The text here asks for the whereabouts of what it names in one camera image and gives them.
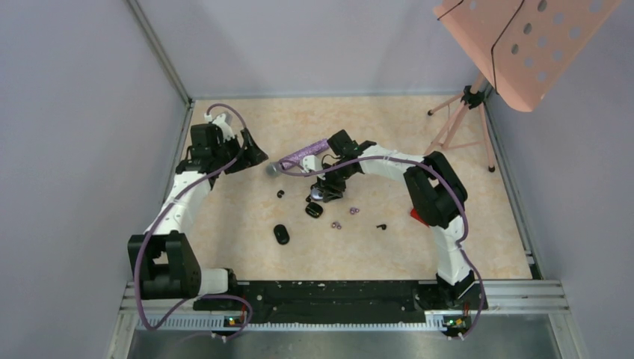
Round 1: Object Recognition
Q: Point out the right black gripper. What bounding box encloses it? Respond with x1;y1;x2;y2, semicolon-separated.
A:
315;161;356;202

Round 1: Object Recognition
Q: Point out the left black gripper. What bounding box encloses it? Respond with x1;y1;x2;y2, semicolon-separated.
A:
212;128;267;174

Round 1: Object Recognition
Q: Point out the lavender earbud charging case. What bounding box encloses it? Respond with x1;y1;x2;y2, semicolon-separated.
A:
310;190;324;202

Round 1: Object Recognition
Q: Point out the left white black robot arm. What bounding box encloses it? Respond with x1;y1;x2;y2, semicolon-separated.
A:
128;123;268;309

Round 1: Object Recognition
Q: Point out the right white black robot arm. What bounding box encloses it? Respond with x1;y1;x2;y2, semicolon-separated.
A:
301;130;475;308

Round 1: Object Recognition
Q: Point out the open black earbud case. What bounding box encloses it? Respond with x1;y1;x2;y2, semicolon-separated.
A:
304;197;324;218

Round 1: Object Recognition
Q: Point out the closed black earbud case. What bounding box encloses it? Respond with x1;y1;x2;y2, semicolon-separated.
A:
273;224;290;245

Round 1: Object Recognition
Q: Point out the purple glitter microphone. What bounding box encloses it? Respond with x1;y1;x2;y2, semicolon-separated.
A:
265;138;329;177

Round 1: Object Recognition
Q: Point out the red white toy block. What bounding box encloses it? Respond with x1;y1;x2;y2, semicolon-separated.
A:
410;208;428;227

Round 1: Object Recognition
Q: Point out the pink music stand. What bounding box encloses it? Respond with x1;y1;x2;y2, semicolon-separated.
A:
426;0;622;174

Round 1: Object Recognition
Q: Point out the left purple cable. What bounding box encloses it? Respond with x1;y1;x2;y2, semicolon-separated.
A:
133;102;254;343

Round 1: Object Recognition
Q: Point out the purple cable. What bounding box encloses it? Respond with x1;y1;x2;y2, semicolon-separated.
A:
133;102;254;343
275;156;485;340

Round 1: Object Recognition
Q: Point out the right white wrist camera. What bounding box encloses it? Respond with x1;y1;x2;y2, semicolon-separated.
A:
301;155;323;174

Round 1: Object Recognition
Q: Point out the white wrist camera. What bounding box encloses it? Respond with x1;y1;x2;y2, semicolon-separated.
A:
301;155;323;174
204;111;236;141

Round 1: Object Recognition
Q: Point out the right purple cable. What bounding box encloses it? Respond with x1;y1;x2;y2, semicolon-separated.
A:
275;156;485;340

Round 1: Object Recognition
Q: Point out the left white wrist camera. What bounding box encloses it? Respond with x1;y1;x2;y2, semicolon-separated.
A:
204;111;236;141

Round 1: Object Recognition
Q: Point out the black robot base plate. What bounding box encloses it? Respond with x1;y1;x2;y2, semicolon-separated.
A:
193;280;488;325

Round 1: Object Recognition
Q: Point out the aluminium frame rail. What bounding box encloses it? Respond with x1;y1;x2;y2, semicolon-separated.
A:
107;280;588;358

